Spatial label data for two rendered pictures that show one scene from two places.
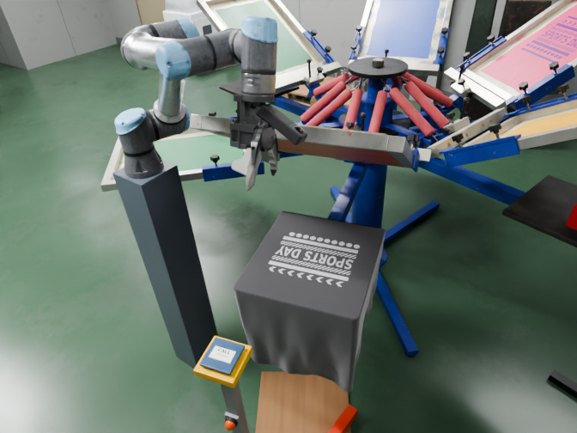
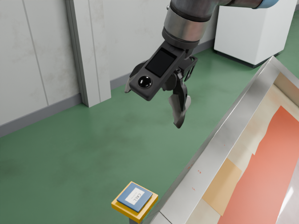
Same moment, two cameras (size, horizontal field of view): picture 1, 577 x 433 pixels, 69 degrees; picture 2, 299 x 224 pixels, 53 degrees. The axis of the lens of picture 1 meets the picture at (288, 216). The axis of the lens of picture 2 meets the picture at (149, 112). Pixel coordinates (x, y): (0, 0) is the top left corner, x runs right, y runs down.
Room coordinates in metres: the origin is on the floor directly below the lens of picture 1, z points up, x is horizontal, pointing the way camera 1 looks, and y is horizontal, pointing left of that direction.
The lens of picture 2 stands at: (0.94, -0.48, 1.88)
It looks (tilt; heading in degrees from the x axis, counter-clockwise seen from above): 36 degrees down; 101
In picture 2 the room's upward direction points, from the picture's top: straight up
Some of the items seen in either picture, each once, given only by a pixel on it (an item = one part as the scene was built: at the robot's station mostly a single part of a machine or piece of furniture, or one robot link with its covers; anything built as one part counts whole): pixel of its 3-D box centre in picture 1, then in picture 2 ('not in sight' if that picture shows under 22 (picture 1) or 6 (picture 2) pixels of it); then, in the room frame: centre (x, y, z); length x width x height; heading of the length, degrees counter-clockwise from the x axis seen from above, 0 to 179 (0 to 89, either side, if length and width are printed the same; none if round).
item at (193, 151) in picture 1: (211, 133); not in sight; (2.08, 0.38, 1.05); 1.08 x 0.61 x 0.23; 97
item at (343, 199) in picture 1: (346, 198); not in sight; (1.63, -0.28, 0.89); 1.24 x 0.06 x 0.06; 157
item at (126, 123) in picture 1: (135, 129); not in sight; (1.48, 0.55, 1.37); 0.13 x 0.12 x 0.14; 123
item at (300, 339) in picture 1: (295, 341); not in sight; (0.96, 0.00, 0.74); 0.45 x 0.03 x 0.43; 67
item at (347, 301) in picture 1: (313, 256); not in sight; (1.17, -0.09, 0.95); 0.48 x 0.44 x 0.01; 157
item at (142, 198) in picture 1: (176, 277); not in sight; (1.47, 0.56, 0.60); 0.18 x 0.18 x 1.20; 52
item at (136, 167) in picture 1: (142, 157); not in sight; (1.47, 0.56, 1.25); 0.15 x 0.15 x 0.10
